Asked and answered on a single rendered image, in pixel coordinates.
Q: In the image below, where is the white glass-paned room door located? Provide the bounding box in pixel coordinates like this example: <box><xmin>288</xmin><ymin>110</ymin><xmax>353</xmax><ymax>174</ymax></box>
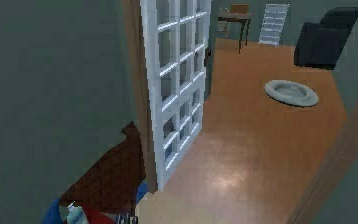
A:
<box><xmin>139</xmin><ymin>0</ymin><xmax>212</xmax><ymax>193</ymax></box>

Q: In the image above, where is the black door handle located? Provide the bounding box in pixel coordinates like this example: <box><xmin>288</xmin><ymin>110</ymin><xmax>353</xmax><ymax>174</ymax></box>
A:
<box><xmin>203</xmin><ymin>47</ymin><xmax>212</xmax><ymax>68</ymax></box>

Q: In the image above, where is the pale blue bottle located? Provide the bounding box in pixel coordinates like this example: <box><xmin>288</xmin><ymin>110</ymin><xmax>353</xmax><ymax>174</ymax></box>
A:
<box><xmin>66</xmin><ymin>201</ymin><xmax>87</xmax><ymax>224</ymax></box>

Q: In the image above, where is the brown wooden table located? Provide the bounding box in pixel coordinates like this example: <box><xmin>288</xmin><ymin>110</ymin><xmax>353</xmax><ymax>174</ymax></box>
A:
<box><xmin>217</xmin><ymin>11</ymin><xmax>255</xmax><ymax>54</ymax></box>

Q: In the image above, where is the white ladder shelf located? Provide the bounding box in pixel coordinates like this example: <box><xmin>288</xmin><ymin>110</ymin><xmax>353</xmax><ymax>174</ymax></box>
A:
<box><xmin>258</xmin><ymin>3</ymin><xmax>291</xmax><ymax>46</ymax></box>

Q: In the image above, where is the dark blue armchair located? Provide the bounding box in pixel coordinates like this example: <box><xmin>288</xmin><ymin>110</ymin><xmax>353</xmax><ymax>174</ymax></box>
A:
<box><xmin>293</xmin><ymin>6</ymin><xmax>358</xmax><ymax>71</ymax></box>

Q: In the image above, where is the grey round pet bed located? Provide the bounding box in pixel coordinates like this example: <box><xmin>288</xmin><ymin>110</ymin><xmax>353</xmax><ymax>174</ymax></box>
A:
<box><xmin>264</xmin><ymin>79</ymin><xmax>320</xmax><ymax>108</ymax></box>

